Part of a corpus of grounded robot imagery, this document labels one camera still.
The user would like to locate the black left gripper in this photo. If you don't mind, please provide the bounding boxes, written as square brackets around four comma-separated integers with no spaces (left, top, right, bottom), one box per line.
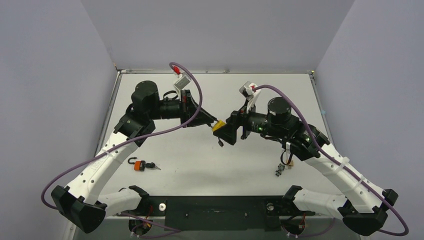
[148,90,214,128]

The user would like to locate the yellow padlock with keys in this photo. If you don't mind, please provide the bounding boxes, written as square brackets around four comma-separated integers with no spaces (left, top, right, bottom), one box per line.
[206,120,226,148]

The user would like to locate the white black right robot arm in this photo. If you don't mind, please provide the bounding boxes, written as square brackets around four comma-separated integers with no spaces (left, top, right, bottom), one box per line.
[212,97,398,236]

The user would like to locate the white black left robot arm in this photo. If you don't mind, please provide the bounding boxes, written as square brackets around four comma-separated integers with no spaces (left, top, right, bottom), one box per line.
[51,80,217,233]

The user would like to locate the small brass padlock with keys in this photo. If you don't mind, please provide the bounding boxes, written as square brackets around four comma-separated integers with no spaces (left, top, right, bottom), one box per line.
[275,160,294,177]

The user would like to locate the orange padlock with keys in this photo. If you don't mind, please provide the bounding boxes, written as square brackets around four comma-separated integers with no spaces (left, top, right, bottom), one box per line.
[127,157,161,172]

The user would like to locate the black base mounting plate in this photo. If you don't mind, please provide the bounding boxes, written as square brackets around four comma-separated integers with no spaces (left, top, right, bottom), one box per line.
[129,195,315,231]

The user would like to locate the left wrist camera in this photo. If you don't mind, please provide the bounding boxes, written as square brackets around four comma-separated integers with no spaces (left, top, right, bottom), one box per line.
[173,72,192,91]

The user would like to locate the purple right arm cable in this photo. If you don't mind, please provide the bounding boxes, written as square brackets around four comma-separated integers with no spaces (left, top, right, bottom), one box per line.
[251,84,410,237]

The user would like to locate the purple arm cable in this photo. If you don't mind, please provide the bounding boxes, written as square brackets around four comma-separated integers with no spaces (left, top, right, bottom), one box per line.
[251,84,410,237]
[40,61,204,210]

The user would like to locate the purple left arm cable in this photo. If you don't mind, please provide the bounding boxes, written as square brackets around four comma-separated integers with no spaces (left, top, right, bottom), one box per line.
[40,61,204,210]

